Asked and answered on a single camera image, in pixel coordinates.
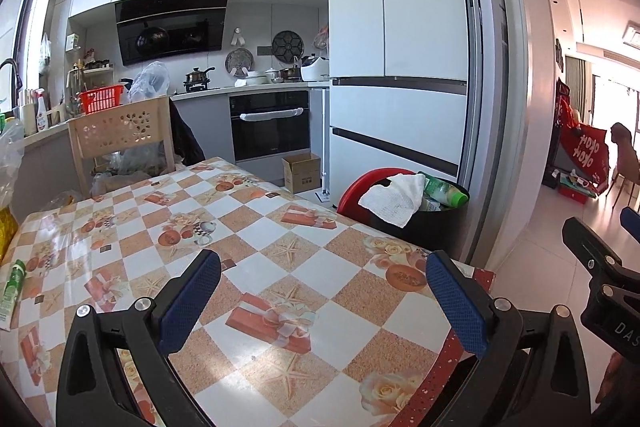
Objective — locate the red festive decorations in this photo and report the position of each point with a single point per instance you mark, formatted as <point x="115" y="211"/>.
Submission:
<point x="585" y="152"/>

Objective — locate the white rice cooker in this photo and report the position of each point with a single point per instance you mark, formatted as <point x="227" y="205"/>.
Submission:
<point x="315" y="69"/>

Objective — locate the yellow gold bag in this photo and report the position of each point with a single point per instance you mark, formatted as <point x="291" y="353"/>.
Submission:
<point x="6" y="232"/>

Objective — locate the black round mould pan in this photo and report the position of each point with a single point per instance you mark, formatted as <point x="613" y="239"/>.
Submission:
<point x="287" y="46"/>

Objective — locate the black jacket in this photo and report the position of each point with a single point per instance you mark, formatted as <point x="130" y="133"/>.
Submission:
<point x="187" y="142"/>

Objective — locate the black range hood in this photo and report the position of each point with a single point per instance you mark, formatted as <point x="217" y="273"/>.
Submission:
<point x="170" y="32"/>

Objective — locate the clear plastic bag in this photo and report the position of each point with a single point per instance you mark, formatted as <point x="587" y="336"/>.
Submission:
<point x="10" y="157"/>
<point x="130" y="159"/>
<point x="150" y="82"/>

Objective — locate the black kitchen faucet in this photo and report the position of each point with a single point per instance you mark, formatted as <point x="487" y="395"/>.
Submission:
<point x="10" y="63"/>

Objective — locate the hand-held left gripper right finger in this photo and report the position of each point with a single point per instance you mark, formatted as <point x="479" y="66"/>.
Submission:
<point x="457" y="307"/>

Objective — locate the grey base cabinet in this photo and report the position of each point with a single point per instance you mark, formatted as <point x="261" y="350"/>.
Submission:
<point x="210" y="127"/>

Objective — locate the small cardboard box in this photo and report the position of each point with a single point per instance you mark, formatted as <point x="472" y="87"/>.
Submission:
<point x="302" y="174"/>

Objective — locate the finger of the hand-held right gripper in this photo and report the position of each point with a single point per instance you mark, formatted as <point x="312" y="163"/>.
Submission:
<point x="631" y="219"/>
<point x="590" y="252"/>

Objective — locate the white refrigerator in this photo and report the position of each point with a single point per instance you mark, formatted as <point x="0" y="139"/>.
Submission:
<point x="400" y="32"/>

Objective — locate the grey sliding door frame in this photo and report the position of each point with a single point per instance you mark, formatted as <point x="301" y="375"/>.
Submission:
<point x="500" y="57"/>

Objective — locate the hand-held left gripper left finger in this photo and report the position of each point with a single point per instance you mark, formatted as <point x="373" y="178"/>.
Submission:
<point x="192" y="302"/>

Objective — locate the light green plastic bottle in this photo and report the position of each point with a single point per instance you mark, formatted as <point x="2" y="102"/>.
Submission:
<point x="447" y="196"/>

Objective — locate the white spray bottle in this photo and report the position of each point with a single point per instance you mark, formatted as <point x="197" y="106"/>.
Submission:
<point x="41" y="117"/>

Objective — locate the beige perforated plastic chair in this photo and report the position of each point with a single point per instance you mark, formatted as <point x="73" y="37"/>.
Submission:
<point x="120" y="127"/>

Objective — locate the brown dining chair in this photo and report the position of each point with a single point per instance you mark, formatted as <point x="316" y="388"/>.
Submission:
<point x="622" y="142"/>

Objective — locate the white paper towel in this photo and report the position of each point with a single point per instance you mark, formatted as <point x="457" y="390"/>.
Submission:
<point x="395" y="202"/>

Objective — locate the black built-in oven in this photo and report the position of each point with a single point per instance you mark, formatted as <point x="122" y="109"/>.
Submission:
<point x="270" y="137"/>

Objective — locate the black trash bin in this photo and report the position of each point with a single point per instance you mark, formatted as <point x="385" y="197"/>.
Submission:
<point x="430" y="232"/>

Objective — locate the steel pot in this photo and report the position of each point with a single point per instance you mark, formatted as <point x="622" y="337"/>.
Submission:
<point x="289" y="74"/>

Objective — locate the white bowl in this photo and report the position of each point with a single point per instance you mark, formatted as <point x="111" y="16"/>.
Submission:
<point x="256" y="79"/>

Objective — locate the black cooking pot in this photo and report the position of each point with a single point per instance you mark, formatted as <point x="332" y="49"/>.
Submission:
<point x="197" y="78"/>

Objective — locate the green tube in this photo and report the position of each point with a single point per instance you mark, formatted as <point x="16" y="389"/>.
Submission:
<point x="13" y="287"/>

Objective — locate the red plastic basket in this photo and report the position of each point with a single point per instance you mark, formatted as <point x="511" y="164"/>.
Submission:
<point x="100" y="99"/>

